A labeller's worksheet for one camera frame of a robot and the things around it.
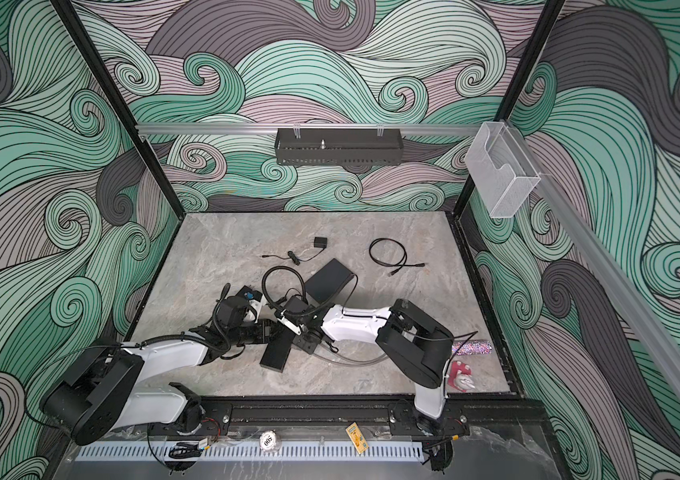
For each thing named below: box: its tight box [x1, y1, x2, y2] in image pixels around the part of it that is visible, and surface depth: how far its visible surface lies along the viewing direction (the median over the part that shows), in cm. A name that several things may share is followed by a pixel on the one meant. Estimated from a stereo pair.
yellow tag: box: [345, 421, 368, 454], surface depth 71 cm
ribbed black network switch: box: [259, 322, 296, 373], surface depth 85 cm
